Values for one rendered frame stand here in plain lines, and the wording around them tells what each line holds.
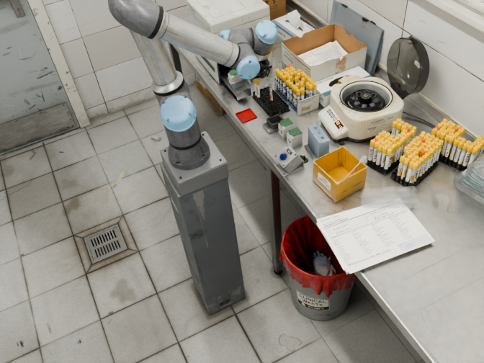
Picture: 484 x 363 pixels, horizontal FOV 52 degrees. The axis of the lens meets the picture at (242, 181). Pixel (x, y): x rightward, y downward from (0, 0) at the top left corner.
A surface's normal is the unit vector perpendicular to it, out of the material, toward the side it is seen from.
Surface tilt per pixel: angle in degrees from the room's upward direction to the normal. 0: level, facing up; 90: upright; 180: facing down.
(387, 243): 1
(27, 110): 90
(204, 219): 90
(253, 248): 0
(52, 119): 90
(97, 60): 90
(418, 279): 0
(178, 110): 10
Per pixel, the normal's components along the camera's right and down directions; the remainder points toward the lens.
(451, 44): -0.89, 0.37
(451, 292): -0.08, -0.68
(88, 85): 0.44, 0.62
